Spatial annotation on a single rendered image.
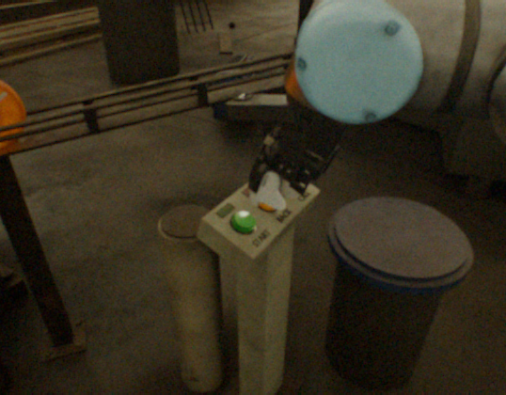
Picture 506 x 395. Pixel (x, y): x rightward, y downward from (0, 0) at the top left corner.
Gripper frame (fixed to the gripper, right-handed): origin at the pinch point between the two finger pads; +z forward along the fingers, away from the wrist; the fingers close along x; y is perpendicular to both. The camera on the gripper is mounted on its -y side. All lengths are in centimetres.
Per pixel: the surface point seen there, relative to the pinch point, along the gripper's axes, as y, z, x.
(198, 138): -84, 102, 116
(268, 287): 8.6, 20.0, 3.0
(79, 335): -30, 81, -9
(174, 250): -9.9, 22.3, -2.5
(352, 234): 15.3, 19.2, 28.5
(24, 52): -322, 183, 162
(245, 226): 0.9, 5.5, -1.1
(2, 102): -54, 12, -8
